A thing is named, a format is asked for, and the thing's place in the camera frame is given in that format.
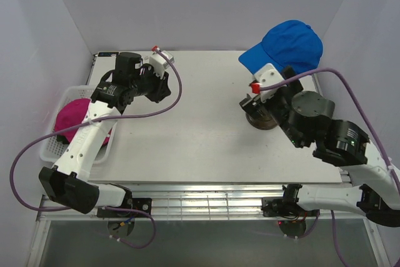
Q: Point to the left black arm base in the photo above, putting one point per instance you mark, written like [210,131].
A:
[138,204]

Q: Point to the white plastic basket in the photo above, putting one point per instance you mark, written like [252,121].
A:
[51,149]

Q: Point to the aluminium rail frame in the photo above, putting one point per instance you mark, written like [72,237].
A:
[210,225]

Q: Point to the pink baseball cap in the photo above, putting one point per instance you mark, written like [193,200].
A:
[70,115]

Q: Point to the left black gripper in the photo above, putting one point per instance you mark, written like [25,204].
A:
[162,89]

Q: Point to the dark brown mannequin stand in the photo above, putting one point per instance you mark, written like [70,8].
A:
[263,123]

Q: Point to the small black label sticker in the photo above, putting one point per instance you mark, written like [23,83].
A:
[107,54]

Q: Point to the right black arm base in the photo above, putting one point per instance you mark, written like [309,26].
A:
[278,207]

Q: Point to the blue baseball cap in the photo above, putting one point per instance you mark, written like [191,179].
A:
[291,43]

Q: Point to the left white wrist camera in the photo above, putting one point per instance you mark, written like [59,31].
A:
[156,59]

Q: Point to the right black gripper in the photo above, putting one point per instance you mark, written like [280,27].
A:
[252,104]

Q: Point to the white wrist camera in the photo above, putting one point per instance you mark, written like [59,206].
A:
[156,59]
[267,76]

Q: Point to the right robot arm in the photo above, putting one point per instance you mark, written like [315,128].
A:
[306,118]

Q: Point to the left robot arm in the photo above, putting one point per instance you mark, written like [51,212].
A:
[66,182]

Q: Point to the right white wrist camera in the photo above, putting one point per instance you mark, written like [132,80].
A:
[267,76]

